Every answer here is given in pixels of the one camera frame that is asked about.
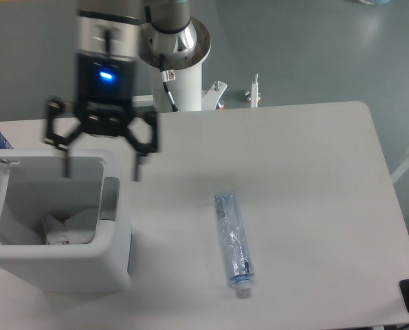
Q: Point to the white paper wrapper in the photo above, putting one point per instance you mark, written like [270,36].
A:
[78,229]

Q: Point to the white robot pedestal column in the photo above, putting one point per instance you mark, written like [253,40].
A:
[185,89]

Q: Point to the white plastic trash can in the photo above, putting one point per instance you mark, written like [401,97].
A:
[34,183]

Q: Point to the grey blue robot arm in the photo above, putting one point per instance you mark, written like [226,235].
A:
[135,60]

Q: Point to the white pedestal foot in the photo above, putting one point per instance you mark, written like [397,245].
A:
[143,101]
[212,99]

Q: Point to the clear plastic water bottle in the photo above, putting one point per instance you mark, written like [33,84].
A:
[237,258]

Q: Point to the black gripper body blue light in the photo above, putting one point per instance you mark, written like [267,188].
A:
[104,92]

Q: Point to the white pedestal foot right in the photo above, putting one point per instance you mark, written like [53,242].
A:
[212,99]

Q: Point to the white pedestal foot left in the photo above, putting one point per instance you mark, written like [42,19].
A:
[143,101]

